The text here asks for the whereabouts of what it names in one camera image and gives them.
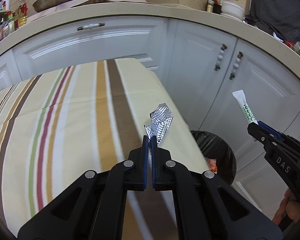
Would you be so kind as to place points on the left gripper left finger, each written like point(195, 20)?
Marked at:
point(93, 206)

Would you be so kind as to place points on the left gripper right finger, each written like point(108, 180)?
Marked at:
point(205, 206)

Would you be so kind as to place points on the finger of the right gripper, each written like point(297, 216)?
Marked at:
point(270, 143)
point(286, 139)

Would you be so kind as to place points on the small white green tube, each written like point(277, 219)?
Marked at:
point(239, 95)

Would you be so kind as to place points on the silver blister foil pack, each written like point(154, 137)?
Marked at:
point(160, 121)

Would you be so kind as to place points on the black trash bin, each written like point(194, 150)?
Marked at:
point(214, 147)

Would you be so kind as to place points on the person's right hand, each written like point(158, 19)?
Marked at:
point(287, 207)

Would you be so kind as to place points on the striped tablecloth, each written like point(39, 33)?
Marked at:
point(57, 125)

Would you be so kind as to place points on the white stacked bowls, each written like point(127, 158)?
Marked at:
point(232, 10)

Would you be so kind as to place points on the dark oil bottle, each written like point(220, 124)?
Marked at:
point(209, 5)

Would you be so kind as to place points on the yellow cooking oil bottle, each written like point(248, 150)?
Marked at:
point(21, 15)

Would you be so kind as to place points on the white spice rack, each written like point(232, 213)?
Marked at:
point(6, 23)

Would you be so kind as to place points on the beige stove cover cloth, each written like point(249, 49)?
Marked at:
point(72, 4)

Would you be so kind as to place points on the cabinet door handle right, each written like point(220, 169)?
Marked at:
point(236, 65)

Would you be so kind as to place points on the cabinet door handle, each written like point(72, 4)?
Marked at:
point(236, 65)
point(220, 57)

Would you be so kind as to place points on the cabinet door handle left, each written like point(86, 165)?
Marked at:
point(220, 57)

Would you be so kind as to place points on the drawer handle centre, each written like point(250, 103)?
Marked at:
point(91, 26)

